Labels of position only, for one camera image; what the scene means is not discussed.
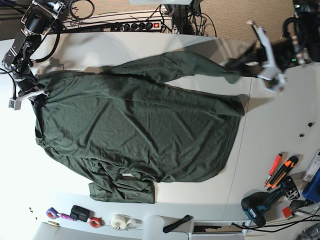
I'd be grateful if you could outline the purple tape roll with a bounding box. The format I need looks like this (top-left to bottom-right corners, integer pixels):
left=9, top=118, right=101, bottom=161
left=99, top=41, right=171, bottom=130
left=46, top=207, right=59, bottom=220

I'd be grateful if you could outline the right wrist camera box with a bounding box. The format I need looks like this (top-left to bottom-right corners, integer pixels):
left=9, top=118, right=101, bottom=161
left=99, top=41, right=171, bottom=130
left=8, top=97, right=22, bottom=111

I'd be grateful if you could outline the red tape roll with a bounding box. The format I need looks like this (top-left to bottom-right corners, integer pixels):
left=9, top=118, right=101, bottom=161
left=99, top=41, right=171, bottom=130
left=89, top=217, right=102, bottom=228

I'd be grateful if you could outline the black action camera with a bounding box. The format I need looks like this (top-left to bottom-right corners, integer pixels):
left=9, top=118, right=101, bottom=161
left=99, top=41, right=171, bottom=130
left=70, top=205, right=90, bottom=222

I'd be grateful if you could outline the white label box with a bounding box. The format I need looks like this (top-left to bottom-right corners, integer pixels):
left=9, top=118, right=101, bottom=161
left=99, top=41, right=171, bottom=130
left=302, top=149, right=320, bottom=183

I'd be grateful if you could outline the white tape roll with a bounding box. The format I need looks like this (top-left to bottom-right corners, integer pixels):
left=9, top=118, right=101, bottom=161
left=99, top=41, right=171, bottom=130
left=110, top=214, right=127, bottom=230

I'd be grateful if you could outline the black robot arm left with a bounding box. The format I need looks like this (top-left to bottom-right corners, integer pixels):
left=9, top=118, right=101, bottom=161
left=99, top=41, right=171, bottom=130
left=225, top=0, right=320, bottom=81

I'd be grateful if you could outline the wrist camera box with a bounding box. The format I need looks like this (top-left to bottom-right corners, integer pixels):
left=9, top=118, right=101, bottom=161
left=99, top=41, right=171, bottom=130
left=263, top=78, right=285, bottom=93
left=8, top=97, right=22, bottom=111

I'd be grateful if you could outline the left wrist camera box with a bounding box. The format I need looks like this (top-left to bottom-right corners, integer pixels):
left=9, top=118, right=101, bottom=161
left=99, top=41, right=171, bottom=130
left=263, top=78, right=285, bottom=93

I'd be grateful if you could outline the dark green t-shirt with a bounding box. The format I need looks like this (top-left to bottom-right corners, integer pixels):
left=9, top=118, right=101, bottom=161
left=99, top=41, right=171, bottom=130
left=33, top=51, right=245, bottom=204

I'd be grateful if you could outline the blue box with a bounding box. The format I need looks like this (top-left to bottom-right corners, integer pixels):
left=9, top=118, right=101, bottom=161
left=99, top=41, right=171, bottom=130
left=302, top=170, right=320, bottom=203

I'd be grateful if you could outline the black power strip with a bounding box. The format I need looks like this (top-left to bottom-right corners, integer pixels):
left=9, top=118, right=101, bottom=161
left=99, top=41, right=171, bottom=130
left=110, top=21, right=161, bottom=33

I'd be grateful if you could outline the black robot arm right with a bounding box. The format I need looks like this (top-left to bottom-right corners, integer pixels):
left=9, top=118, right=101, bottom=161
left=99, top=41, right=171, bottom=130
left=1, top=0, right=69, bottom=110

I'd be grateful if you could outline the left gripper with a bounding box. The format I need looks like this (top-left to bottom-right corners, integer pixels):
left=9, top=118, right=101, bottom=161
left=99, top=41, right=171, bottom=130
left=224, top=20, right=297, bottom=82

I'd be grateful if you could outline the white tray with black items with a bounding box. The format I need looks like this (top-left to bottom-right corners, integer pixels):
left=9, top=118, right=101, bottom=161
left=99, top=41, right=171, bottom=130
left=190, top=221, right=248, bottom=236

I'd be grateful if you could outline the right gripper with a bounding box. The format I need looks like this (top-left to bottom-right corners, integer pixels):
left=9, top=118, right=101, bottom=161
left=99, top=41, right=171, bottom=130
left=12, top=72, right=49, bottom=108

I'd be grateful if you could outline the clear tape roll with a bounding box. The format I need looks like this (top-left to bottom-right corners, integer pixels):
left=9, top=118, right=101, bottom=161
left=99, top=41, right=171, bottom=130
left=126, top=218, right=143, bottom=230

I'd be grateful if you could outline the orange black utility knife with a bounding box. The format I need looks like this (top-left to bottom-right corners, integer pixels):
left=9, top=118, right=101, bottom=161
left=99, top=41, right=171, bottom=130
left=266, top=155, right=299, bottom=191

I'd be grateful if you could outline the brass cartridge piece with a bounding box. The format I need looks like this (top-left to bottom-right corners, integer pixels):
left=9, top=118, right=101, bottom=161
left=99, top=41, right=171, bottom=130
left=47, top=221, right=60, bottom=227

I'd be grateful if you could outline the teal black power drill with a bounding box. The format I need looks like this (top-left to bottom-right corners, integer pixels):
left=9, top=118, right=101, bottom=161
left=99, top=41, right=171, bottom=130
left=241, top=176, right=300, bottom=228

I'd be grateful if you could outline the black strap handle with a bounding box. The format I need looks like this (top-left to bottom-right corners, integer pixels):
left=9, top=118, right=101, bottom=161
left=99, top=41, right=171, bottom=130
left=162, top=215, right=193, bottom=234

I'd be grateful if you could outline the red square tag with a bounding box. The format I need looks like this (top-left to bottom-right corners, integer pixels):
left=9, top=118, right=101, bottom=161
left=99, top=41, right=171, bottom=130
left=282, top=206, right=293, bottom=219

